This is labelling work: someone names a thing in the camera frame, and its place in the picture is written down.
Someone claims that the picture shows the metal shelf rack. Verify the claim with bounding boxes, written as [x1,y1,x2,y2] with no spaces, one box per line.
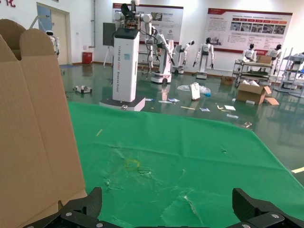
[272,47,304,98]

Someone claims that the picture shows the clear plastic piece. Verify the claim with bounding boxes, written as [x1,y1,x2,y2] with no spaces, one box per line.
[233,122,253,130]

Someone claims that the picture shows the white tower robot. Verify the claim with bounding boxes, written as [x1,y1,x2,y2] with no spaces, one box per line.
[99,0,156,112]

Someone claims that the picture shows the white paper bag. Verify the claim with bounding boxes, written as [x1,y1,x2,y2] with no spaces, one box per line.
[190,82,201,101]

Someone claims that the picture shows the green table cloth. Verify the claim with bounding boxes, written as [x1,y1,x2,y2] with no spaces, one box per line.
[67,101,304,228]

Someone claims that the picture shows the small printed cardboard box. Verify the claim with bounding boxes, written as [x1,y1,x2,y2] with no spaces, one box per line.
[220,75,236,86]

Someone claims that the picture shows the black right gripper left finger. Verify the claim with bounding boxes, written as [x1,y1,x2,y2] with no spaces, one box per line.
[22,187,112,228]

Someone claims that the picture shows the beige door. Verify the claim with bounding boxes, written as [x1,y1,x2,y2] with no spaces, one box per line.
[36,2,72,66]

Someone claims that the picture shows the grey device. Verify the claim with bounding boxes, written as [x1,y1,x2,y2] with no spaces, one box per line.
[72,85,93,95]

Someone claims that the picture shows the red bin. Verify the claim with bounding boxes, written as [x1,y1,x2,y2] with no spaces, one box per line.
[82,50,94,65]

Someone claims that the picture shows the clear plastic bag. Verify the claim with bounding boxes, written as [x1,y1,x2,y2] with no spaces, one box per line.
[177,84,211,97]

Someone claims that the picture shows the white wheeled robot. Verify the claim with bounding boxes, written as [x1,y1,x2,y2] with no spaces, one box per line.
[171,40,196,75]

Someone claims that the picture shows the small white humanoid robot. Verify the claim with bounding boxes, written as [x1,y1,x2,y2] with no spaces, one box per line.
[45,29,60,58]

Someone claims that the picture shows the large open cardboard box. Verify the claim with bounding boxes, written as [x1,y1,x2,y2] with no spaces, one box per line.
[237,80,280,106]

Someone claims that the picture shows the dark screen on tripod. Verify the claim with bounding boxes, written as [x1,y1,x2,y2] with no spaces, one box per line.
[102,22,117,67]

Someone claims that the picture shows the closed cardboard box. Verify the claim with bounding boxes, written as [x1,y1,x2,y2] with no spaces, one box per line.
[256,55,273,65]

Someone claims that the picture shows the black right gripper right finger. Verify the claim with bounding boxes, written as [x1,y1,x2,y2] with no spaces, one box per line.
[228,187,304,228]

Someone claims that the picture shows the metal cart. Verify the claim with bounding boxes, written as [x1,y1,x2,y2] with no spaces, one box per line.
[233,59,273,86]

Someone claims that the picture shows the grey wall pipe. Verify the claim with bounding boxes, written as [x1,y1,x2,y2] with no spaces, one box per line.
[91,0,96,48]

